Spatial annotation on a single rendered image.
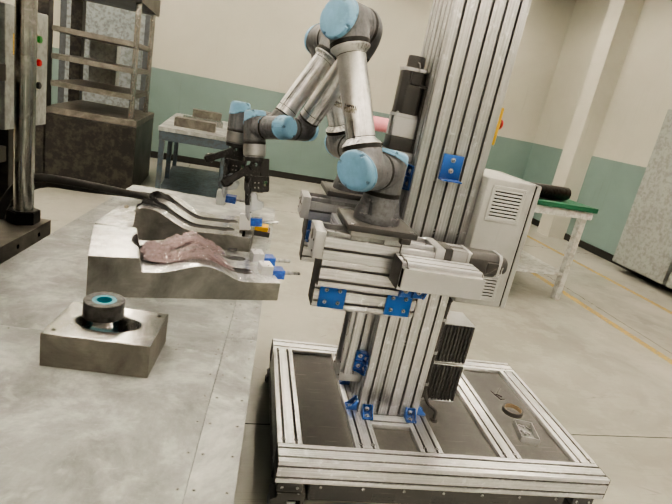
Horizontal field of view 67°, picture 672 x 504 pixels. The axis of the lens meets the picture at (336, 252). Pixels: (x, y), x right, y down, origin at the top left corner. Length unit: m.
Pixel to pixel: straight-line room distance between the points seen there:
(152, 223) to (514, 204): 1.23
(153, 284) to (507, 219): 1.19
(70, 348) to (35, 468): 0.27
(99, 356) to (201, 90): 7.23
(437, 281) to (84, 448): 1.04
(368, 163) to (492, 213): 0.60
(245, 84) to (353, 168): 6.77
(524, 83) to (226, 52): 4.90
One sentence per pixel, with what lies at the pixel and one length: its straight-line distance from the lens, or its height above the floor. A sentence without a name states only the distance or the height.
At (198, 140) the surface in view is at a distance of 5.35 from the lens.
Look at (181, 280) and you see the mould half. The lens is 1.40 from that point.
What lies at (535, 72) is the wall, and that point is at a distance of 9.60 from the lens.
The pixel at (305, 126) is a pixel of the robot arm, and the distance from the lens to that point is 1.75.
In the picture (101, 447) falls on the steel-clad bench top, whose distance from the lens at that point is 0.93.
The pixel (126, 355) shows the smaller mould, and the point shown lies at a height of 0.85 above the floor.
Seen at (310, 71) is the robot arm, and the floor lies 1.46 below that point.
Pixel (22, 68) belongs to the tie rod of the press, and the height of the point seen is 1.29.
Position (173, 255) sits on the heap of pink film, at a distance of 1.47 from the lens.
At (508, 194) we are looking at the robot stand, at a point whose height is 1.18.
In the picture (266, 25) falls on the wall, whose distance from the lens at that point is 8.20.
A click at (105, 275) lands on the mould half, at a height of 0.86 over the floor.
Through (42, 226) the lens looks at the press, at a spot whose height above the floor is 0.78.
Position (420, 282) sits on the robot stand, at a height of 0.91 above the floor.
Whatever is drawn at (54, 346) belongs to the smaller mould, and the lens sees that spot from 1.10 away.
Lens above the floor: 1.39
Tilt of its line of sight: 17 degrees down
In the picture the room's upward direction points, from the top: 11 degrees clockwise
